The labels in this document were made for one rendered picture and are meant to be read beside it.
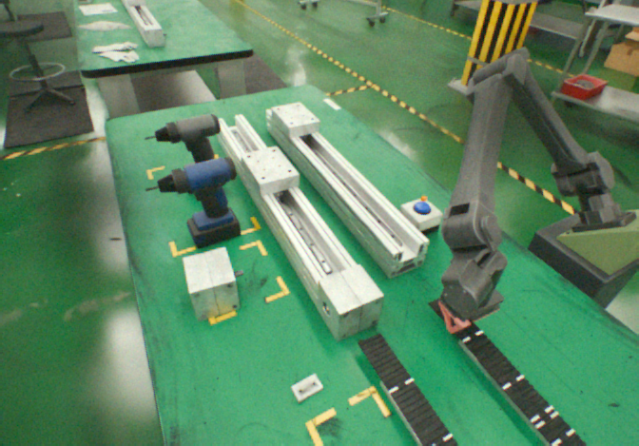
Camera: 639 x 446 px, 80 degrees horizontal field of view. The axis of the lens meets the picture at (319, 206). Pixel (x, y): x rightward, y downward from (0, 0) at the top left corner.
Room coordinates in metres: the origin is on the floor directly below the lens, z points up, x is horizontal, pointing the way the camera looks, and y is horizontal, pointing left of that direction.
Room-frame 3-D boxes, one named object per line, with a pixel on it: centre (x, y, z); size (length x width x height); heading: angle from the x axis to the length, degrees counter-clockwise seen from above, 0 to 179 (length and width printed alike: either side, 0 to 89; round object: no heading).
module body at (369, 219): (0.96, -0.03, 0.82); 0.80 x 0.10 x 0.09; 28
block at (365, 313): (0.49, -0.08, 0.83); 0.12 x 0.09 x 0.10; 118
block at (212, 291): (0.52, 0.21, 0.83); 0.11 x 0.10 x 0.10; 114
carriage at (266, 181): (0.87, 0.14, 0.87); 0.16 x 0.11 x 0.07; 28
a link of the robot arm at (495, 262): (0.45, -0.29, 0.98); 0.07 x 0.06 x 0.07; 138
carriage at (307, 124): (1.18, 0.09, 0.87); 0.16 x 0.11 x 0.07; 28
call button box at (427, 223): (0.77, -0.26, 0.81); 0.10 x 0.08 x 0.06; 118
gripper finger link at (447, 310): (0.44, -0.28, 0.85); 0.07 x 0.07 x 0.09; 28
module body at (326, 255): (0.87, 0.14, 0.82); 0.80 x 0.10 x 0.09; 28
